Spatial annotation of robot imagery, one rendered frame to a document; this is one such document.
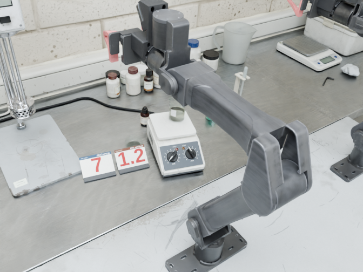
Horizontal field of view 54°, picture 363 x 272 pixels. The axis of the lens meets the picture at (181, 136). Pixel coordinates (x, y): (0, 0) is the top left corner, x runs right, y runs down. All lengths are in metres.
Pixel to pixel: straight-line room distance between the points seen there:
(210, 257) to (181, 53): 0.45
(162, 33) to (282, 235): 0.58
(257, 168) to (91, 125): 0.79
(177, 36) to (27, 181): 0.61
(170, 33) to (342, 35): 1.33
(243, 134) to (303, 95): 0.97
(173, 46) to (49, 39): 0.75
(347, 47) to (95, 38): 1.16
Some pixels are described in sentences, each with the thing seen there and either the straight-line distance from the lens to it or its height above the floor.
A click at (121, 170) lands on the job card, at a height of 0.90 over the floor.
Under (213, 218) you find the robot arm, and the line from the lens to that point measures 0.73.
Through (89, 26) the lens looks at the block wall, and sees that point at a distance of 1.38.
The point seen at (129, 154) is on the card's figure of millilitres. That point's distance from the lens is 1.06.
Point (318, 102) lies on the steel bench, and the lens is 1.49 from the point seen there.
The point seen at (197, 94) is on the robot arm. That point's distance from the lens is 0.61.
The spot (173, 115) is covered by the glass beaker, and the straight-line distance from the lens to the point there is 1.07.
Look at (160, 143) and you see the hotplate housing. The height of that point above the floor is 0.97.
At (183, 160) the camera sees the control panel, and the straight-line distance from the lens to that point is 1.03.
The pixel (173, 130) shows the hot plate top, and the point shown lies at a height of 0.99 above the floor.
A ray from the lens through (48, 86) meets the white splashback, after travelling 1.37.
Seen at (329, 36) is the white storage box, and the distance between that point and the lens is 1.95.
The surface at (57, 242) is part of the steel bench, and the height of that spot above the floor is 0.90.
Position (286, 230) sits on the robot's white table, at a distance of 0.98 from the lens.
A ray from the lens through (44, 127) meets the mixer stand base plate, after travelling 1.23.
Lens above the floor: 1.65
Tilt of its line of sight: 40 degrees down
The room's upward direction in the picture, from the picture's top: 5 degrees clockwise
